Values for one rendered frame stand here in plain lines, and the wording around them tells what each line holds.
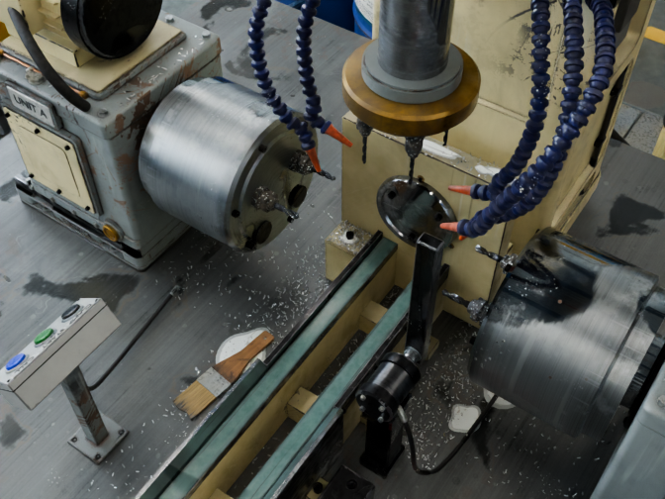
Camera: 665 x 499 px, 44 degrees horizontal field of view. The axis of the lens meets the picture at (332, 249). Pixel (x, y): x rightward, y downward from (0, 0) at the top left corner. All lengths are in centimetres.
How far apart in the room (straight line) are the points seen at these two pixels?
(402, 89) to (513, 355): 37
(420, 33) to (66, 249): 90
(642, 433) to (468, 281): 45
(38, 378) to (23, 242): 58
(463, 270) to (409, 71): 46
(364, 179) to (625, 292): 48
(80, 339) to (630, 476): 75
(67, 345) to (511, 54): 74
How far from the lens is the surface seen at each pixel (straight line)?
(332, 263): 149
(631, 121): 256
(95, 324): 120
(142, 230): 152
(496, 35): 126
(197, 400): 141
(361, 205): 143
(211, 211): 130
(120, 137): 137
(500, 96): 131
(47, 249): 168
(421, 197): 132
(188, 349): 147
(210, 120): 131
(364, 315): 143
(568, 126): 95
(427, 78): 106
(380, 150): 132
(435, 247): 100
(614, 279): 113
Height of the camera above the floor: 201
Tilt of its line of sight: 50 degrees down
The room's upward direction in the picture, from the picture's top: straight up
